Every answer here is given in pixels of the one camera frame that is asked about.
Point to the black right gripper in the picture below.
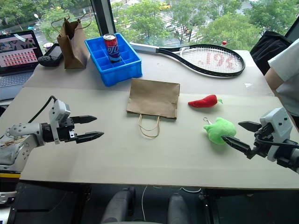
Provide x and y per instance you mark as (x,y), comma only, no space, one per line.
(262,142)

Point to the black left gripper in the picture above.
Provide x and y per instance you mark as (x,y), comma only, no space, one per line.
(66,132)

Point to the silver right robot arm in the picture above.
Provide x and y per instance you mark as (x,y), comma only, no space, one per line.
(288,152)

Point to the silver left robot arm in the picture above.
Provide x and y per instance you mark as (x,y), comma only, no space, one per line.
(22,137)

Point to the flat brown paper bag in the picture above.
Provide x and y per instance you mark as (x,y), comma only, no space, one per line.
(154,99)

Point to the black backpack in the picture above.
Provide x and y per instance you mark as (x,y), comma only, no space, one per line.
(268,50)

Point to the green plush toy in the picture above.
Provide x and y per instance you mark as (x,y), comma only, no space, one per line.
(218,131)

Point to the white paper scrap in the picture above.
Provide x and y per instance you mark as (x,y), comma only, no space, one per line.
(248,85)

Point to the red chili pepper plush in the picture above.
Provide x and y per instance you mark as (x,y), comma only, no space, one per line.
(203,101)

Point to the person in white shirt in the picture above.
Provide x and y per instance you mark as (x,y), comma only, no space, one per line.
(286,79)

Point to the blue plastic compartment crate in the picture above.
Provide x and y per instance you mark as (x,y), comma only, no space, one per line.
(114,59)

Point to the black handheld game controller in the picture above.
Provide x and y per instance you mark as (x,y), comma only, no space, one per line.
(51,57)

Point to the grey robot left leg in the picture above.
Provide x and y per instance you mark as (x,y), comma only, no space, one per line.
(116,205)

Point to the grey robot leg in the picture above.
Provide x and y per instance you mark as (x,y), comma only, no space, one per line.
(116,205)
(178,208)

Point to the red blue soda can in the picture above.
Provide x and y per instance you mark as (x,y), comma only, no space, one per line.
(113,49)

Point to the black tennis racket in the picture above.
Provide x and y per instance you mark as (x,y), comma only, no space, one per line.
(205,59)

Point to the purple lidded cup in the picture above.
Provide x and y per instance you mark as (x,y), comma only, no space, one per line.
(47,47)

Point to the red bottle cap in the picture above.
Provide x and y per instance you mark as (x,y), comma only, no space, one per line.
(224,43)

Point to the grey laptop computer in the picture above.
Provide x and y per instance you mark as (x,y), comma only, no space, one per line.
(16,63)

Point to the grey robot right leg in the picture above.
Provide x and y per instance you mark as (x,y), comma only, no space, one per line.
(178,208)

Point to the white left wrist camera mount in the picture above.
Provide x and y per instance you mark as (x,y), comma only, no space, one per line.
(58,112)

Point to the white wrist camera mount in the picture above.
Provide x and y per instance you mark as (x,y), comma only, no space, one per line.
(278,130)
(58,112)

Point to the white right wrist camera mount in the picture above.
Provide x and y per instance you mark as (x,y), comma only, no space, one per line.
(278,130)

